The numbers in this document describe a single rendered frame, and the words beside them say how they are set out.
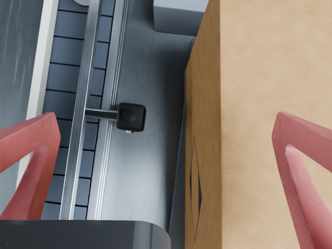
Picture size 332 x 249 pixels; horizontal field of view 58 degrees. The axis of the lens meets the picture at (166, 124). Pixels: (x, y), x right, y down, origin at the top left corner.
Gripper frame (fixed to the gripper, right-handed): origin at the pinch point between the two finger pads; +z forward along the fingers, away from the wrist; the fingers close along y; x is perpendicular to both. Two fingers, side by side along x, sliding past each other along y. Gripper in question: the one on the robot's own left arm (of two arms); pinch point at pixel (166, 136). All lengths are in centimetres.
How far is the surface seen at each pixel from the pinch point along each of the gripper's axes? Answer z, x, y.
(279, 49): 7.7, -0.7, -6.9
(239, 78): 6.5, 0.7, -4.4
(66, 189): 12.8, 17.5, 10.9
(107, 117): 18.1, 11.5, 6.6
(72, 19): 33.4, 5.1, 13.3
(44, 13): 30.3, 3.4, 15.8
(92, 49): 22.8, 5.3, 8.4
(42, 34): 28.5, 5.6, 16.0
